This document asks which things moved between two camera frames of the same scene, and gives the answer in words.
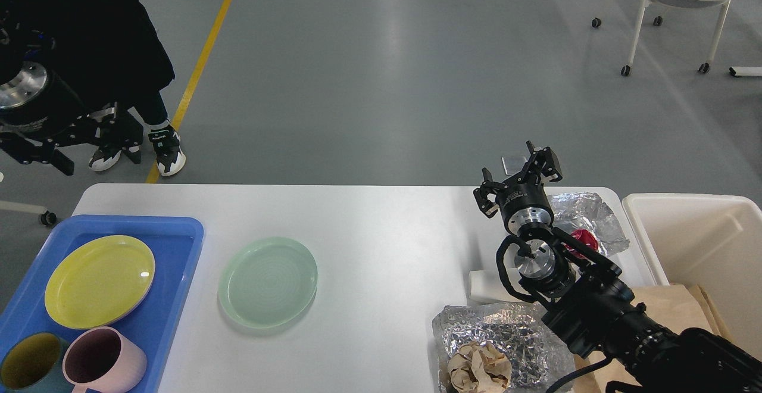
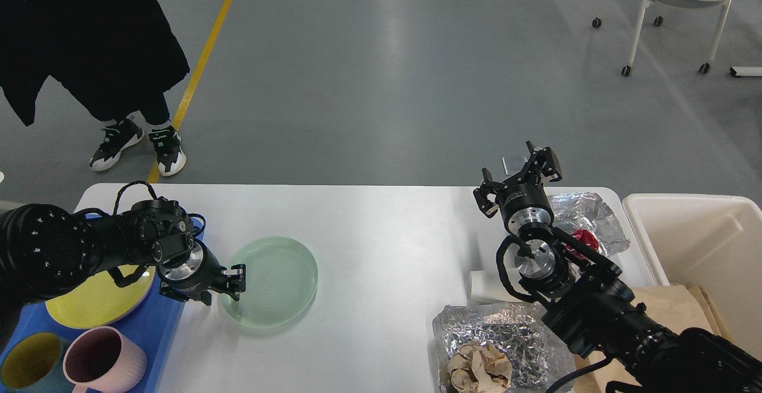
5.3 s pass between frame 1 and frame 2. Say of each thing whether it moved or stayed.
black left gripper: moved
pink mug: stayed
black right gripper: stayed
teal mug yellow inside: stayed
